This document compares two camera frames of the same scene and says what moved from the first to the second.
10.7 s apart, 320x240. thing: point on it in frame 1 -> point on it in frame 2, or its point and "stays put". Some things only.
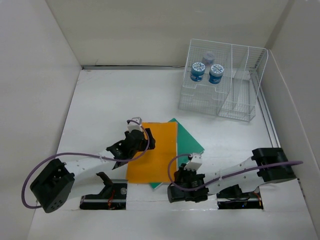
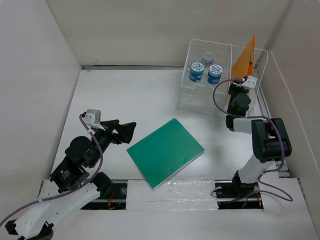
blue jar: (216, 73) stays put
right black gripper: (179, 172) -> (235, 86)
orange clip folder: (151, 166) -> (243, 66)
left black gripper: (144, 141) -> (127, 130)
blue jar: (198, 70) stays put
